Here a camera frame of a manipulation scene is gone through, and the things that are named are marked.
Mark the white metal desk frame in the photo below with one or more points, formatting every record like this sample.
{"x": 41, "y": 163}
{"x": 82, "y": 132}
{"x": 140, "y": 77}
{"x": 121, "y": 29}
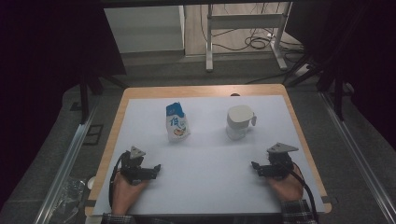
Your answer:
{"x": 246, "y": 21}

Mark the aluminium rail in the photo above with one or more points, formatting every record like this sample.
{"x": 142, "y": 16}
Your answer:
{"x": 67, "y": 168}
{"x": 358, "y": 155}

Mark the clear plastic bag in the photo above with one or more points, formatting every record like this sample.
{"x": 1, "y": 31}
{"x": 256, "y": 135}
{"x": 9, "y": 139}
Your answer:
{"x": 70, "y": 199}

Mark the black tripod stand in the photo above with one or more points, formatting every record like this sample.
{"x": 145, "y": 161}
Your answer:
{"x": 90, "y": 87}
{"x": 330, "y": 77}

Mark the white cabinet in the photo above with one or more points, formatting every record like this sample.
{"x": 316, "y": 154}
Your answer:
{"x": 146, "y": 29}

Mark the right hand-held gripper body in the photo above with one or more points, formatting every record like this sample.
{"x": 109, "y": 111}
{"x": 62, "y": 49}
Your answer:
{"x": 278, "y": 168}

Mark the black tape strip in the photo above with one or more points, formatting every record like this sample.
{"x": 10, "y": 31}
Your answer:
{"x": 90, "y": 203}
{"x": 327, "y": 199}

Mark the white and blue bag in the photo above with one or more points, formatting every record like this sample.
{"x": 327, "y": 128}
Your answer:
{"x": 176, "y": 124}

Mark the white lidded container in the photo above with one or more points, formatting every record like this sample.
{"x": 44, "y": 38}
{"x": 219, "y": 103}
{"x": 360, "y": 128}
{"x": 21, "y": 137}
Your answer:
{"x": 238, "y": 121}

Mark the person's right hand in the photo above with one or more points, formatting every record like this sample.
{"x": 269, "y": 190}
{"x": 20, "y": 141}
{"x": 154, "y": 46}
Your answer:
{"x": 289, "y": 189}

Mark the white table mat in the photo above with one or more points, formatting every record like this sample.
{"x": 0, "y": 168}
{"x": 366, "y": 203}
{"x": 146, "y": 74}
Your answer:
{"x": 205, "y": 186}

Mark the person's left hand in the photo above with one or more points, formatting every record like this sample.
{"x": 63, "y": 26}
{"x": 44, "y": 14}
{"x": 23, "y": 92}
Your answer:
{"x": 123, "y": 194}

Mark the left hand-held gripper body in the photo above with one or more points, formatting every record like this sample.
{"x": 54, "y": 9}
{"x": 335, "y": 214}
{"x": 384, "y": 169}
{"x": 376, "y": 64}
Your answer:
{"x": 134, "y": 169}

